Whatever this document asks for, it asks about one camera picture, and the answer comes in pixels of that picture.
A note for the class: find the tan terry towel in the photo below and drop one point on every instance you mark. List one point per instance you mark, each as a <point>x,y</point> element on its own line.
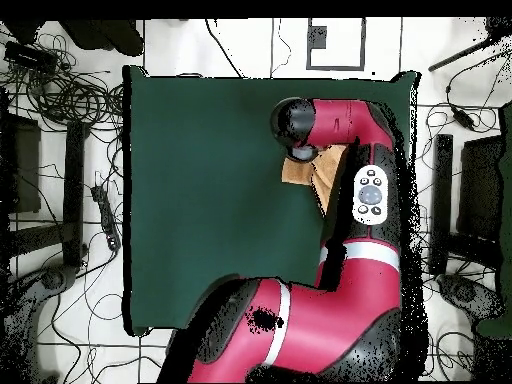
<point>296,172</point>

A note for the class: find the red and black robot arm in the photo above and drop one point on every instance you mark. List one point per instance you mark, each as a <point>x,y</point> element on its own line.
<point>340,312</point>

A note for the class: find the dark flat panel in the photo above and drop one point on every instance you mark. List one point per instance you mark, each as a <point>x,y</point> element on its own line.
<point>480,188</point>
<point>26,168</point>

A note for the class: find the dark green tablecloth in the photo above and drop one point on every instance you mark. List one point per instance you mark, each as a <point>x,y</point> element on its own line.
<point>200,180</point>

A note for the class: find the black power strip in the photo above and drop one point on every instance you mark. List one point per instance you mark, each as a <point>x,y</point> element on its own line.
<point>106,218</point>

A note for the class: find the black floor bar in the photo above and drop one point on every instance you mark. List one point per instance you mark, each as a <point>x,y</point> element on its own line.
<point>443,180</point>
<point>74,192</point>

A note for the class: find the grey chair base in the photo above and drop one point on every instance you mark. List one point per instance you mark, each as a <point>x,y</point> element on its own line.
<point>54,278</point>
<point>464,292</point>

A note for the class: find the person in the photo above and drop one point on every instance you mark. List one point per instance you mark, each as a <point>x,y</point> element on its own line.
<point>116,38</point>

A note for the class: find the black tripod leg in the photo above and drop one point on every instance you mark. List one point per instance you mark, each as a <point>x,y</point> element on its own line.
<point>460,54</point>

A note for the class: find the black power brick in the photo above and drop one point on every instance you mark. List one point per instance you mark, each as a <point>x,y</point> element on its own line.
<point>30,56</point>

